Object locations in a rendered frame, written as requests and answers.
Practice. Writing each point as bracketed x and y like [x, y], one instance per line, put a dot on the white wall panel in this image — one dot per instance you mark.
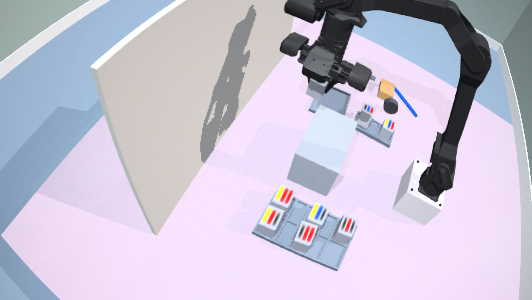
[171, 89]

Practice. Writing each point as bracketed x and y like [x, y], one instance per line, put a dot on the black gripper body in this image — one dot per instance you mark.
[358, 75]

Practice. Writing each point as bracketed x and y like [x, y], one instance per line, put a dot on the blue thin rod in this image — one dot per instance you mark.
[405, 101]

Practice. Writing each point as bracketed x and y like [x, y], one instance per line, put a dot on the black cylinder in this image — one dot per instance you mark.
[390, 106]

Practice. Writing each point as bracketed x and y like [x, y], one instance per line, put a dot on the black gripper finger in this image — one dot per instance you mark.
[301, 62]
[331, 84]

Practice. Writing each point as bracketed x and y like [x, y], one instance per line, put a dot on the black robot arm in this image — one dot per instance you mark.
[341, 16]

